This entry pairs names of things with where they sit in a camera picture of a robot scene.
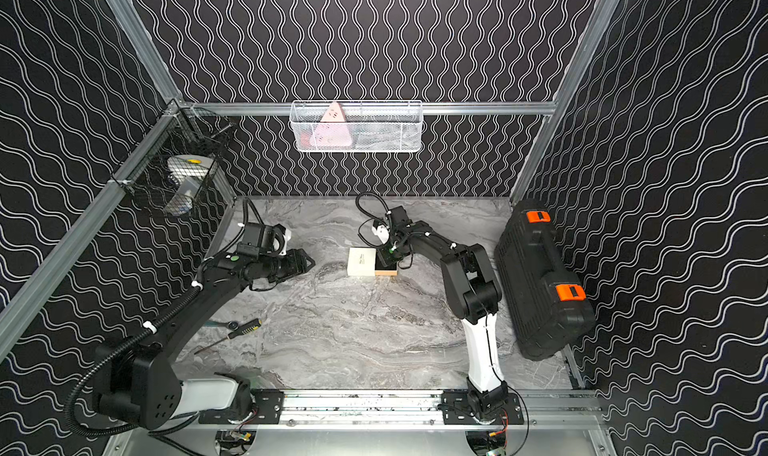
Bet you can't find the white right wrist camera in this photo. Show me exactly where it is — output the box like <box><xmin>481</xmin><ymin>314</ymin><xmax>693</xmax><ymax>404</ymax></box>
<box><xmin>372</xmin><ymin>222</ymin><xmax>390</xmax><ymax>245</ymax></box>

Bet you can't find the right aluminium frame post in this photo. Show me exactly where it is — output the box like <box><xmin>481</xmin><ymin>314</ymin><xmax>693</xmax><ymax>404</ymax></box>
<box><xmin>510</xmin><ymin>0</ymin><xmax>621</xmax><ymax>208</ymax></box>

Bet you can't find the aluminium corner frame post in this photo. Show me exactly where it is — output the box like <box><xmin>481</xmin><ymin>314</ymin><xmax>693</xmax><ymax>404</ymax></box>
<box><xmin>105</xmin><ymin>0</ymin><xmax>183</xmax><ymax>102</ymax></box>

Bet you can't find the black yellow handled screwdriver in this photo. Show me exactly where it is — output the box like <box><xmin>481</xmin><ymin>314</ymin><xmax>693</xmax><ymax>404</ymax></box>
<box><xmin>195</xmin><ymin>318</ymin><xmax>262</xmax><ymax>355</ymax></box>

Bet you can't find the left side aluminium rail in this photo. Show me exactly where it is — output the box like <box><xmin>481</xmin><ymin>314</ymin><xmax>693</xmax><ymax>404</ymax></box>
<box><xmin>1</xmin><ymin>102</ymin><xmax>180</xmax><ymax>357</ymax></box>

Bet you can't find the green handled tool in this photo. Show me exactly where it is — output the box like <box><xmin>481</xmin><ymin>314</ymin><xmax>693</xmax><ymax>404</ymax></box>
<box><xmin>204</xmin><ymin>320</ymin><xmax>240</xmax><ymax>331</ymax></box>

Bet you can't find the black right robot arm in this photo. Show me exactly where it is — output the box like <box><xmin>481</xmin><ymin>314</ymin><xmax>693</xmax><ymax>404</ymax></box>
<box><xmin>355</xmin><ymin>192</ymin><xmax>510</xmax><ymax>424</ymax></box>

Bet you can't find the black plastic tool case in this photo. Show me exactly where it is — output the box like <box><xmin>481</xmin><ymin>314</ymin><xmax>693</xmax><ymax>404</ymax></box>
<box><xmin>494</xmin><ymin>199</ymin><xmax>596</xmax><ymax>361</ymax></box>

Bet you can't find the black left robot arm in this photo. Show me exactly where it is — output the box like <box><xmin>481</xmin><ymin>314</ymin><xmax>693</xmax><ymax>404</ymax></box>
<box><xmin>64</xmin><ymin>200</ymin><xmax>315</xmax><ymax>438</ymax></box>

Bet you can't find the horizontal aluminium back rail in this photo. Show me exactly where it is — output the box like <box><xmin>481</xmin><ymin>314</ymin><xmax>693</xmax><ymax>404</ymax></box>
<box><xmin>181</xmin><ymin>101</ymin><xmax>556</xmax><ymax>117</ymax></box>

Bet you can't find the brown jewelry box drawer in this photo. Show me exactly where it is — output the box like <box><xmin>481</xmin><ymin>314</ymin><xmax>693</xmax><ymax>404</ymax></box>
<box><xmin>374</xmin><ymin>259</ymin><xmax>399</xmax><ymax>277</ymax></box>

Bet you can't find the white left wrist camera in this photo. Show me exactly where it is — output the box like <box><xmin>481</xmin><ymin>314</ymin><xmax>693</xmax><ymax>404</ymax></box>
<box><xmin>269</xmin><ymin>225</ymin><xmax>292</xmax><ymax>257</ymax></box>

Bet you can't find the white wire basket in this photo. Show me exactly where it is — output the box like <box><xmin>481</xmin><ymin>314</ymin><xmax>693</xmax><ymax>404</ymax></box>
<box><xmin>289</xmin><ymin>100</ymin><xmax>424</xmax><ymax>153</ymax></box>

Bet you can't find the black wire basket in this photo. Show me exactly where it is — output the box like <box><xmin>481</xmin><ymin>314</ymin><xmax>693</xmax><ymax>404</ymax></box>
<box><xmin>118</xmin><ymin>106</ymin><xmax>235</xmax><ymax>219</ymax></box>

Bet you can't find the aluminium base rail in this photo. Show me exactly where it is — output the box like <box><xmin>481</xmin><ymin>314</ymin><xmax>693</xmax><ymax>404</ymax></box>
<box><xmin>200</xmin><ymin>389</ymin><xmax>602</xmax><ymax>432</ymax></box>

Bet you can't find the pink triangular card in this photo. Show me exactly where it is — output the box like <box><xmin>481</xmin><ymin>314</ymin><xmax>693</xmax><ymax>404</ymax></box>
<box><xmin>309</xmin><ymin>101</ymin><xmax>353</xmax><ymax>150</ymax></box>

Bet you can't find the white jewelry box sleeve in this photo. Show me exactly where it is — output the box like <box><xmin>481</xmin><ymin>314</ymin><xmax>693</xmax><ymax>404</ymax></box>
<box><xmin>347</xmin><ymin>247</ymin><xmax>377</xmax><ymax>277</ymax></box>

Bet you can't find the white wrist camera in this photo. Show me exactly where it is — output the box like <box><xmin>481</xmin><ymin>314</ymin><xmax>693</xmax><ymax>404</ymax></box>
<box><xmin>372</xmin><ymin>222</ymin><xmax>390</xmax><ymax>245</ymax></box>
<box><xmin>269</xmin><ymin>225</ymin><xmax>292</xmax><ymax>257</ymax></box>

